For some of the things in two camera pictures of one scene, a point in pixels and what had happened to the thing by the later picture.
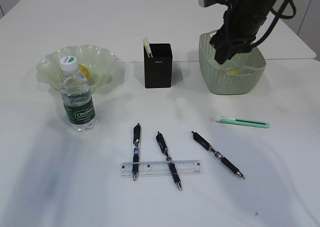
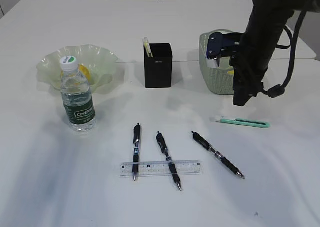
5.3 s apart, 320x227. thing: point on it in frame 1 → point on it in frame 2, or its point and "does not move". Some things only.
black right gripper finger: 226,49 → 243,91
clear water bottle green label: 76,96 does not move
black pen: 164,149 does not move
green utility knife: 244,122 does not move
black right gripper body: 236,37 → 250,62
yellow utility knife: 147,47 does not move
